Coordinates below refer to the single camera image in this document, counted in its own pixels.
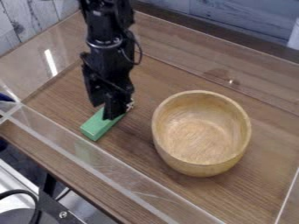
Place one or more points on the clear acrylic front wall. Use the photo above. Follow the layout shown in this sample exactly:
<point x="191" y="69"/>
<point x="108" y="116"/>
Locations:
<point x="111" y="184"/>

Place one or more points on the black metal bracket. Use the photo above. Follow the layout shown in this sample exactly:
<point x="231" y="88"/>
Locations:
<point x="53" y="212"/>

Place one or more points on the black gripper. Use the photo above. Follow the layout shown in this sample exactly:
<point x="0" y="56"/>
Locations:
<point x="107" y="65"/>

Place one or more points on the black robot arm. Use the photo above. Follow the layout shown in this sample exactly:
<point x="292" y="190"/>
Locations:
<point x="108" y="18"/>

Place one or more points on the brown wooden bowl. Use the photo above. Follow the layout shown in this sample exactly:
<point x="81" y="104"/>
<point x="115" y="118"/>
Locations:
<point x="201" y="131"/>

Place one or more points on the green rectangular block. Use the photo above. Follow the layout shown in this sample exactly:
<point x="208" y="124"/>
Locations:
<point x="95" y="127"/>

